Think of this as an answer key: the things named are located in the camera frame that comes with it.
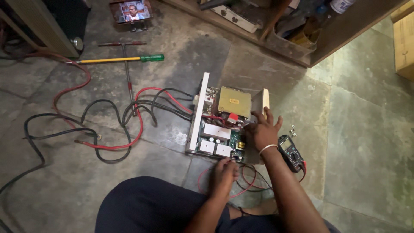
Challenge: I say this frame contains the black power cable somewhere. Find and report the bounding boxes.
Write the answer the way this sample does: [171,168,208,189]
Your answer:
[149,87,194,128]
[80,99,193,127]

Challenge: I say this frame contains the black digital multimeter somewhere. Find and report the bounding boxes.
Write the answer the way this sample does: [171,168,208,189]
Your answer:
[278,135,305,173]

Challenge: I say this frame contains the white inverter chassis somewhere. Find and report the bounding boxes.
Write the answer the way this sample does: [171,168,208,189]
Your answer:
[185,72,270,164]

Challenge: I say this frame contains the black phone stand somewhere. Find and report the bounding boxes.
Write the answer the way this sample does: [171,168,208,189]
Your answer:
[130,21,149,32]

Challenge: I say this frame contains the metal T-handle wrench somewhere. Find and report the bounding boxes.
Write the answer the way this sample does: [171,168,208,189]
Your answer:
[98,41,147,117]

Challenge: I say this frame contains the beige and black cabinet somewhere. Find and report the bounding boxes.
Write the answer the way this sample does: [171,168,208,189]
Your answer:
[0,0,92,59]

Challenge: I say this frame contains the person's dark blue shorts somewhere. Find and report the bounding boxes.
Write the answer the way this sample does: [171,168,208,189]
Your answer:
[94,176,341,233]

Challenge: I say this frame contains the wooden shelf with clutter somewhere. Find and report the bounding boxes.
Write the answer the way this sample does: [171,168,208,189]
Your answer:
[161,0,411,69]

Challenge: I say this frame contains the yellow screwdriver with green handle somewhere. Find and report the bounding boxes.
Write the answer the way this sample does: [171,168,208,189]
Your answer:
[67,54,165,65]

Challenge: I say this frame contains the person's left hand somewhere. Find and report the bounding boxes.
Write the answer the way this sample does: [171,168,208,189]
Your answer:
[209,157,240,197]

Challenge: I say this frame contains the brown cardboard carton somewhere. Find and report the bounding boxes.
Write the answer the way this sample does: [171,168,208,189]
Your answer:
[390,10,414,82]

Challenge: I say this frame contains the silver wrist bangle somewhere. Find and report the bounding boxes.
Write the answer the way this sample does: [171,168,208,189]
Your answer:
[258,144,279,155]

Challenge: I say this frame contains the red multimeter test lead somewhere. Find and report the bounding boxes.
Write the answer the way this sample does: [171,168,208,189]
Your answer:
[197,158,307,199]

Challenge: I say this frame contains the person's right hand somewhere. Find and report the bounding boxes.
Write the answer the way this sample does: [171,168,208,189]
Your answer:
[244,107,284,153]

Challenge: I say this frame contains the yellow wrapped transformer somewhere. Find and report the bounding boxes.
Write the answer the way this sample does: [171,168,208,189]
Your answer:
[217,86,252,119]

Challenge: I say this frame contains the black multimeter test lead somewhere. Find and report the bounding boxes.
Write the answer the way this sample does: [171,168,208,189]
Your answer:
[235,164,273,192]

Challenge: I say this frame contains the phone with lit screen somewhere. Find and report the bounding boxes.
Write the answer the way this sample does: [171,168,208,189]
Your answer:
[109,0,154,24]

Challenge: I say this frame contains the thick black battery cable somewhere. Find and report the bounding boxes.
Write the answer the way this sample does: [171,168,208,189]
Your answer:
[0,113,132,197]

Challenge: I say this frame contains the thick red battery cable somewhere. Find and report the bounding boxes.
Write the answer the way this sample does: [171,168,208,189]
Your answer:
[74,87,194,151]
[0,52,97,135]

